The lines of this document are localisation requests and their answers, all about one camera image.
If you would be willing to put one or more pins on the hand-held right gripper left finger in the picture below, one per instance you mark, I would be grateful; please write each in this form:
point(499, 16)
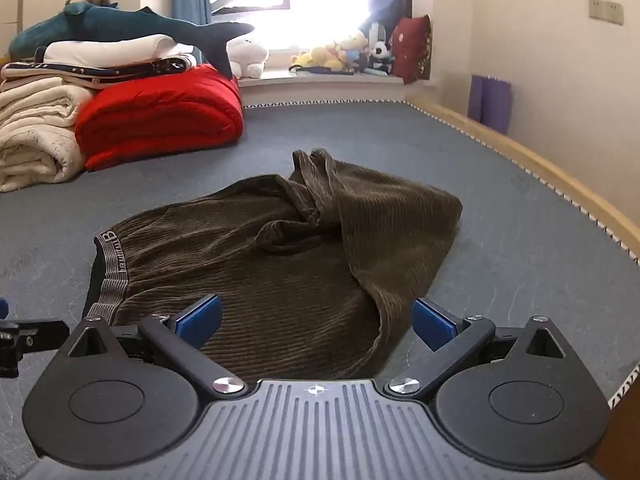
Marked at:
point(200, 322)

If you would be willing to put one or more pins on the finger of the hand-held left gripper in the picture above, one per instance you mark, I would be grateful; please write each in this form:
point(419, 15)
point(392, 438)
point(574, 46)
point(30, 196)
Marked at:
point(35, 335)

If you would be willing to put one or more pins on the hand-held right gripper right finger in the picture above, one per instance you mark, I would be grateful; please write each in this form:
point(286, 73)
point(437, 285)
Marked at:
point(435, 325)

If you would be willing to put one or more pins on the grey quilted mattress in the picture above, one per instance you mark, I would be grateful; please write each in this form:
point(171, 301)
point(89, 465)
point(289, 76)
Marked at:
point(500, 240)

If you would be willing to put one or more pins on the cream fleece blanket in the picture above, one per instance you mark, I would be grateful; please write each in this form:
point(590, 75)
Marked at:
point(35, 135)

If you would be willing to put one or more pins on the red folded quilt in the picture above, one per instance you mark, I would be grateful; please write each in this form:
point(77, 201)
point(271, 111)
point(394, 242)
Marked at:
point(165, 115)

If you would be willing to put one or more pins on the purple folded mat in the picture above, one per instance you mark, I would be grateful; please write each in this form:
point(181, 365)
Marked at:
point(490, 102)

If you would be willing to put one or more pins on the white plush bear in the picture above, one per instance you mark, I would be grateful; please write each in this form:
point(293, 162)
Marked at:
point(245, 55)

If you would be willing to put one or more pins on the panda plush toy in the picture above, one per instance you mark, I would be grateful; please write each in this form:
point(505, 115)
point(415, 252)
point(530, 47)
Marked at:
point(381, 55)

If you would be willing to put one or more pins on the red cushion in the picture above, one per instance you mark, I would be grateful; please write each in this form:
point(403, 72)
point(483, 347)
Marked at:
point(410, 47)

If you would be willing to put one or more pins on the white folded blanket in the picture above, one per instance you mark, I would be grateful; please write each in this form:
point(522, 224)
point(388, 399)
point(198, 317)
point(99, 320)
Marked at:
point(110, 50)

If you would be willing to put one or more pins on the yellow plush bear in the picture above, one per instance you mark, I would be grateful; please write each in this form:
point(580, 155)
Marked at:
point(325, 57)

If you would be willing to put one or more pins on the blue shark plush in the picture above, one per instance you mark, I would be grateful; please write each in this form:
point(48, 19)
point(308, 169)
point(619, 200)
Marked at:
point(100, 22)

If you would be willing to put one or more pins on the wooden bed frame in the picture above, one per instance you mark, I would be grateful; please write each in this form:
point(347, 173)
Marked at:
point(550, 170)

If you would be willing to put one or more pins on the white double wall socket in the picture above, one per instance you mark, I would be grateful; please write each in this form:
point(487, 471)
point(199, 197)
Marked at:
point(606, 11)

